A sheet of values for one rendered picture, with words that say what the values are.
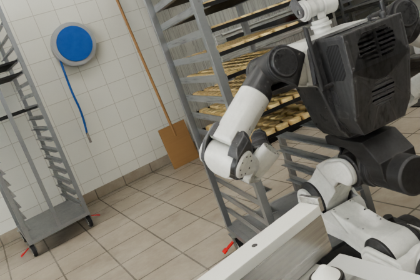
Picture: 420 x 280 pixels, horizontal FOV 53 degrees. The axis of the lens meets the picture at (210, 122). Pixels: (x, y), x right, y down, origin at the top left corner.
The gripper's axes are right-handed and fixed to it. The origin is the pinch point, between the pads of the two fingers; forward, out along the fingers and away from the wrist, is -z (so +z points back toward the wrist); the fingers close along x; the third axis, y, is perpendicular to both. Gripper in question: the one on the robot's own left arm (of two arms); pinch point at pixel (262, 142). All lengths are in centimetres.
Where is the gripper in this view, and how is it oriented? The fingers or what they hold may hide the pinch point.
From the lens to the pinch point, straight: 160.7
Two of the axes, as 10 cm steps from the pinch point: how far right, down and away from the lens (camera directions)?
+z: -1.5, 2.5, -9.6
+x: -3.3, -9.2, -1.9
